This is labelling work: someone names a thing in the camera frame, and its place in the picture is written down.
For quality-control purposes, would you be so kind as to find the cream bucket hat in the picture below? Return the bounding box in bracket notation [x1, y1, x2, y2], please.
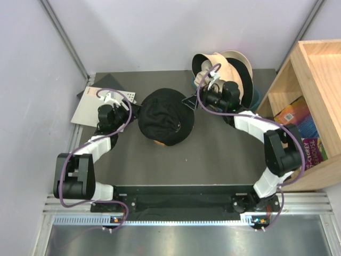
[195, 60, 221, 92]

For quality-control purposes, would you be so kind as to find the beige black reversible hat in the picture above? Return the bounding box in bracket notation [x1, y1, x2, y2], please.
[192, 53, 243, 99]

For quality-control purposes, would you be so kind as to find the aluminium corner post left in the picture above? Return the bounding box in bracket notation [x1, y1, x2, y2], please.
[38, 0, 90, 80]

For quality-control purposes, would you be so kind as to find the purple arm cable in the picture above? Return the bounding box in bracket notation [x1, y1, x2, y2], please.
[59, 88, 133, 226]
[196, 63, 306, 231]

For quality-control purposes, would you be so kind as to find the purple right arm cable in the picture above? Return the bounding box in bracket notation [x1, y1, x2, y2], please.
[196, 63, 306, 231]

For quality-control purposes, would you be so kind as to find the orange hat under stack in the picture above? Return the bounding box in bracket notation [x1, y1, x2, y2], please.
[154, 140, 169, 147]

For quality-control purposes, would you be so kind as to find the aluminium frame rail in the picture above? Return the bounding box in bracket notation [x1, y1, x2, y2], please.
[43, 193, 332, 228]

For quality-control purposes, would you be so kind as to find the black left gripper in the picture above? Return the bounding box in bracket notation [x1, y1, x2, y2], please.
[112, 98, 145, 130]

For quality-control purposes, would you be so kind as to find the wooden shelf box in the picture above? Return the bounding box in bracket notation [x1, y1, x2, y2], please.
[256, 39, 340, 191]

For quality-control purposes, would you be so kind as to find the tan black hat behind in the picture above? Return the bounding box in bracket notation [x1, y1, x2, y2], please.
[221, 50, 254, 108]

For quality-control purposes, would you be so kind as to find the purple treehouse book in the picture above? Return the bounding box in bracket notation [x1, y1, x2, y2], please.
[302, 138, 328, 171]

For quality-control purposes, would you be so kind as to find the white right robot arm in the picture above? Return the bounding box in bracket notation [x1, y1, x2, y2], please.
[182, 82, 306, 211]

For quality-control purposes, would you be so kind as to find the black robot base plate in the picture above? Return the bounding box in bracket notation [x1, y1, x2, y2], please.
[90, 185, 283, 221]

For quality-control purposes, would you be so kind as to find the teal plastic bin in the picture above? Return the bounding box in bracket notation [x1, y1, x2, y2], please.
[191, 78, 262, 113]

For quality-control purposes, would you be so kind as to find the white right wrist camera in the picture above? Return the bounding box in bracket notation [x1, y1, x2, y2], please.
[207, 70, 220, 90]

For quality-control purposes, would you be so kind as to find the black bucket hat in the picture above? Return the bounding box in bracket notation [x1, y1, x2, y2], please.
[138, 88, 194, 146]

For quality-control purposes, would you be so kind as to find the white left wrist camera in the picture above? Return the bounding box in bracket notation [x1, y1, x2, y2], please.
[99, 92, 121, 106]

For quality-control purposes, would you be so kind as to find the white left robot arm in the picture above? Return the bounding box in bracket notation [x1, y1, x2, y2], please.
[53, 101, 141, 212]

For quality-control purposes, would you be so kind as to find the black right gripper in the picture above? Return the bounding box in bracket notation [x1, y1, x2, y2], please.
[183, 81, 229, 111]

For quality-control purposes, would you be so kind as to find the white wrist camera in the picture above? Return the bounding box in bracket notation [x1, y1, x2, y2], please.
[99, 92, 121, 106]
[207, 70, 220, 90]

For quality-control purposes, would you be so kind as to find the white calibration board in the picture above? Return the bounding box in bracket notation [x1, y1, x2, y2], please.
[71, 86, 124, 127]

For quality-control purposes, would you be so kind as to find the dark grey foam pad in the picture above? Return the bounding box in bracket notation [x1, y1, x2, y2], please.
[91, 74, 126, 91]

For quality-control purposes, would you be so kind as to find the aluminium corner post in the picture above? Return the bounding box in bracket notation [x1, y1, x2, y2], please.
[276, 0, 326, 74]
[38, 0, 90, 80]

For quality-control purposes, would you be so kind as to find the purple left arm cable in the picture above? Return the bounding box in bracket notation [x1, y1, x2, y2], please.
[59, 88, 133, 226]

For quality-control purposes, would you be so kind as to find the aluminium corner post right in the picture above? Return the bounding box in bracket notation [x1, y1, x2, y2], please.
[276, 0, 326, 74]

